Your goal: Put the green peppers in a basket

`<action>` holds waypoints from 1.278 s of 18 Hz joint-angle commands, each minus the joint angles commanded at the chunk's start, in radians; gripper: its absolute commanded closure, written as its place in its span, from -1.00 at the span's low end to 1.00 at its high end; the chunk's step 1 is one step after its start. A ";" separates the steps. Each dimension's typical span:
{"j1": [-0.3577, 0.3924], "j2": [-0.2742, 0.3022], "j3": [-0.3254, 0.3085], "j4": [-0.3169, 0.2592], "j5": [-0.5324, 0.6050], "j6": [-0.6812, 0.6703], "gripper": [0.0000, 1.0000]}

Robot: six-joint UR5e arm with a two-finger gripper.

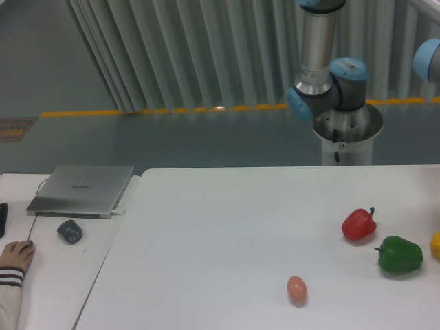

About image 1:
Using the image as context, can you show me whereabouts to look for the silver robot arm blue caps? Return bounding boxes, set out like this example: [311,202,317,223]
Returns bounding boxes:
[286,1,439,120]

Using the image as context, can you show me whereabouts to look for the yellow bell pepper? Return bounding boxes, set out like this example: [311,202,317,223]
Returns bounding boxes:
[430,231,440,260]

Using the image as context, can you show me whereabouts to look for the black device at edge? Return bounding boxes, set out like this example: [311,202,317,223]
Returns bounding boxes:
[0,203,8,238]

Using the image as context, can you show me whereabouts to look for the silver closed laptop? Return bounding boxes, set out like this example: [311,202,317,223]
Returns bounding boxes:
[26,165,135,219]

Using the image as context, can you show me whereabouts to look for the person's hand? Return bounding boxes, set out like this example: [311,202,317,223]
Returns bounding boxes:
[0,241,36,272]

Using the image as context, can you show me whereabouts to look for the dark grey earbuds case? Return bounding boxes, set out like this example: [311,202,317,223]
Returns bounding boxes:
[57,219,83,245]

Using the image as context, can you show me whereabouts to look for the red bell pepper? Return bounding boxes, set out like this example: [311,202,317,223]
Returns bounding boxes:
[341,207,377,241]

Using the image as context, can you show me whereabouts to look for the brown egg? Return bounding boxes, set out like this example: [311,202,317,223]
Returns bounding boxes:
[287,276,307,303]

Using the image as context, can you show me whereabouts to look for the white pleated curtain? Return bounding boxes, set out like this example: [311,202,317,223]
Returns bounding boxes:
[68,1,439,113]

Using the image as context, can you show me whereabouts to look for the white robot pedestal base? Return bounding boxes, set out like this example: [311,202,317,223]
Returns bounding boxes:
[313,104,383,166]

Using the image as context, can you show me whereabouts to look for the grey mouse cable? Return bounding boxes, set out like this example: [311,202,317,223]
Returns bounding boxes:
[26,176,52,242]

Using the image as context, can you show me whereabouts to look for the striped cuff sleeve forearm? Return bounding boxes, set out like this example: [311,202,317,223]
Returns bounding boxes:
[1,267,25,330]

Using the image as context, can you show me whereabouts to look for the green bell pepper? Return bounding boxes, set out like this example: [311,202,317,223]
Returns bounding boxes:
[375,236,424,274]

